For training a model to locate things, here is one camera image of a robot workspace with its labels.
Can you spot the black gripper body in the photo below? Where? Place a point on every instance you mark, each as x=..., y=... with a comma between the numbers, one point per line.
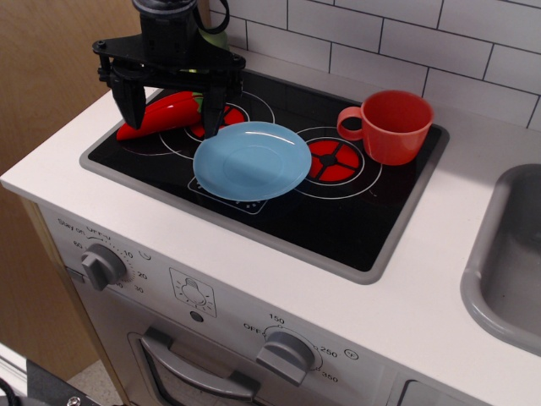
x=170, y=52

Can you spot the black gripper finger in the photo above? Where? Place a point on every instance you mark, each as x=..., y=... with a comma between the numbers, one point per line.
x=131, y=102
x=214, y=102

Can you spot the red plastic cup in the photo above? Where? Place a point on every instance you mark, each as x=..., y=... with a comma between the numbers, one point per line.
x=392, y=125

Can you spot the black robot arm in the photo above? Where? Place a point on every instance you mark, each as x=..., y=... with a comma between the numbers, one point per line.
x=165, y=6

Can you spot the blue plastic plate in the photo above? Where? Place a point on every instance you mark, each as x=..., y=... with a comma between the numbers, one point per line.
x=252, y=161

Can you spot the red toy chili pepper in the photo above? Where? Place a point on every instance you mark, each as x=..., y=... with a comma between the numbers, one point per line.
x=176, y=111

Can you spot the green toy vegetable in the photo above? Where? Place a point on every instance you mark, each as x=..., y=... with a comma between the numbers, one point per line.
x=218, y=39

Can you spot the grey timer knob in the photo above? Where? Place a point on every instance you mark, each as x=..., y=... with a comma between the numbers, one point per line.
x=102, y=266

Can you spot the black toy stovetop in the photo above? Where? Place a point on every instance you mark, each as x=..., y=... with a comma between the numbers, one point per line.
x=347, y=215

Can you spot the grey temperature knob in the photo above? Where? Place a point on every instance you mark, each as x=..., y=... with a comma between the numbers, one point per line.
x=286, y=356

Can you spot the grey oven door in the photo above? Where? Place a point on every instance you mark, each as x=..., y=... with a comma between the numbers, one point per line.
x=211, y=357

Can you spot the grey toy sink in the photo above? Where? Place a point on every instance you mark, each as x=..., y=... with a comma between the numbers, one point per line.
x=500, y=286

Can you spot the grey oven door handle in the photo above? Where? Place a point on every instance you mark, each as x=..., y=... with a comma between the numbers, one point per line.
x=237, y=386

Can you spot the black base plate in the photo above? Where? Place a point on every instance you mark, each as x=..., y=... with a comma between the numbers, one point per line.
x=49, y=389

